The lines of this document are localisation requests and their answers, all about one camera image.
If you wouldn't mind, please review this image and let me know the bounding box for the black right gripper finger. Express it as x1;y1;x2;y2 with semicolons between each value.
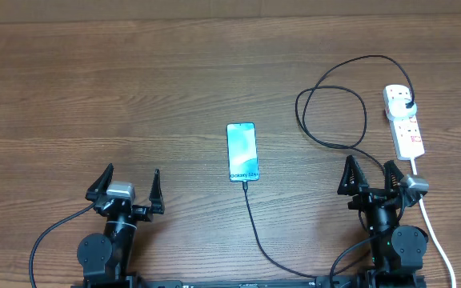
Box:
337;155;369;196
383;160;404;190

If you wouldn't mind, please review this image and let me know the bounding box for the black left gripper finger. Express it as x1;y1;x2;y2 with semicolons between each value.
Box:
85;163;114;202
149;169;165;214

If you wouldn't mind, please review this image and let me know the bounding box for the black USB charging cable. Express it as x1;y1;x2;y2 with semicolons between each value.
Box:
241;54;417;278

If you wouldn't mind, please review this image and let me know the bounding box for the Galaxy smartphone blue screen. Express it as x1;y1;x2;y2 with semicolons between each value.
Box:
226;122;259;182

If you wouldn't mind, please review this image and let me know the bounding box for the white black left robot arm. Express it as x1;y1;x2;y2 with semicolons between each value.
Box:
28;163;165;288

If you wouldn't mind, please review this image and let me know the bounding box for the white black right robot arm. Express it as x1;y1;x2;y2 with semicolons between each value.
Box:
328;155;429;287

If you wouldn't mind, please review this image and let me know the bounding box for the white charger plug adapter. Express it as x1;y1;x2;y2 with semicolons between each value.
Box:
385;99;417;121

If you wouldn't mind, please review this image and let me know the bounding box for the white power strip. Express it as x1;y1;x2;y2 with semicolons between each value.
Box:
383;85;425;160

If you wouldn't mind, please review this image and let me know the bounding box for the brown cardboard backdrop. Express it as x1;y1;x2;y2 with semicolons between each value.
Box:
0;0;461;23

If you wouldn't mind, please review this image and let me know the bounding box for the white power strip cord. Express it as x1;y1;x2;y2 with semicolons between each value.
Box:
409;158;458;288

